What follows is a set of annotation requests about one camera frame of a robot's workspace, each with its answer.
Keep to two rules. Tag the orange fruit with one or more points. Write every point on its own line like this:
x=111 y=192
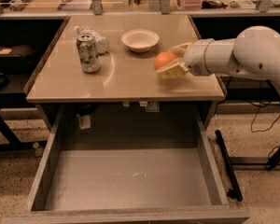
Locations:
x=163 y=59

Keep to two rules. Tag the white paper bowl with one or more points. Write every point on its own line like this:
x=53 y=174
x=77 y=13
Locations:
x=140 y=40

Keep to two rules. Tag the open grey drawer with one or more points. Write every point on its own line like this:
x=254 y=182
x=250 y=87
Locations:
x=129 y=167

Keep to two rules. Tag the green white soda can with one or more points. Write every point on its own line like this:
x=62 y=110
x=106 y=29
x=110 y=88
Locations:
x=87 y=52

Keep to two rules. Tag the beige top cabinet counter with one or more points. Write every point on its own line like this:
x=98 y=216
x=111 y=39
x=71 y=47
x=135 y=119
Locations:
x=124 y=76

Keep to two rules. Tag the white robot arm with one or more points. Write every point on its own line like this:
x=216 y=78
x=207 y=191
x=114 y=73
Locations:
x=253 y=54

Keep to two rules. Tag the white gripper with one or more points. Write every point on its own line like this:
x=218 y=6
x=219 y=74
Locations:
x=194 y=58

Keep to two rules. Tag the black floor bar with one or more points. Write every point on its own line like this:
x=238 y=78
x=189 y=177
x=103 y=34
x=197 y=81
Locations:
x=234 y=192

